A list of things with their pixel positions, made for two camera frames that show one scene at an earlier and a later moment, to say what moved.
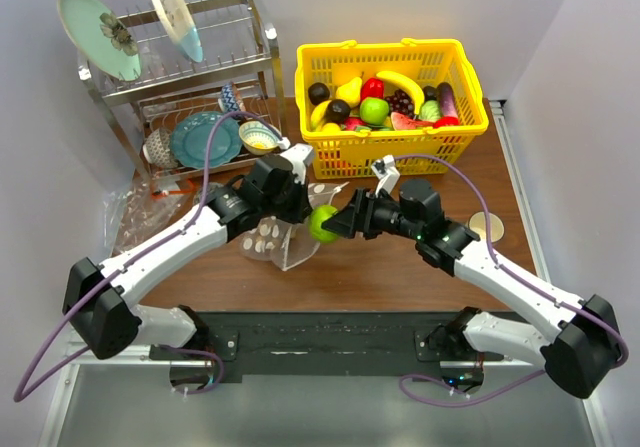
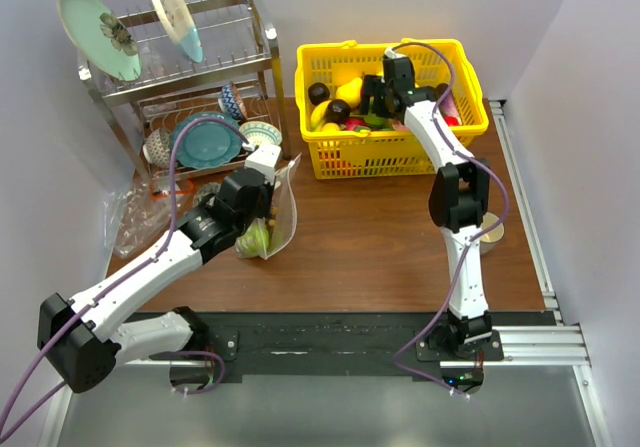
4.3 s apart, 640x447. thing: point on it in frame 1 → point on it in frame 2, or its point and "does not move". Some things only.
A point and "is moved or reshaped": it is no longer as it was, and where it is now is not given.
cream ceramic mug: x=477 y=223 does not move
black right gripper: x=357 y=217 → x=374 y=84
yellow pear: x=351 y=91 does not move
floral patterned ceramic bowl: x=211 y=187 does not move
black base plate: x=285 y=343 does not move
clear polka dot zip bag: x=287 y=242 is moved or reshaped
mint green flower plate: x=100 y=34 does not move
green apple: x=318 y=215 → x=255 y=241
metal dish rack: x=185 y=115 does not move
